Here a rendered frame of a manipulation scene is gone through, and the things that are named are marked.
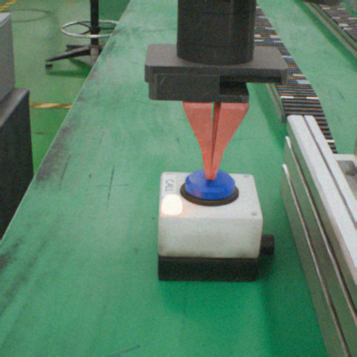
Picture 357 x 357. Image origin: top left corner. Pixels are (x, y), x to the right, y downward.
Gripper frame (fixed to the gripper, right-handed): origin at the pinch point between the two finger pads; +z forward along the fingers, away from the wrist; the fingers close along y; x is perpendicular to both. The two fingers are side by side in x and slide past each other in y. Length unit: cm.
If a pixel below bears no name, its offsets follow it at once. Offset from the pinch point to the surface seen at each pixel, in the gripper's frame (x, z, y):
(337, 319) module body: -12.7, 5.3, 8.3
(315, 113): 28.4, 5.4, 14.7
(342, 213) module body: -7.5, 0.0, 9.0
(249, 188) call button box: 1.0, 2.4, 3.4
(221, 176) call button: 0.3, 1.0, 1.0
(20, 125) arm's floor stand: 38.5, 11.6, -24.9
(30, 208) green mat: 7.4, 8.1, -16.6
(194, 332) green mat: -10.3, 8.4, -1.3
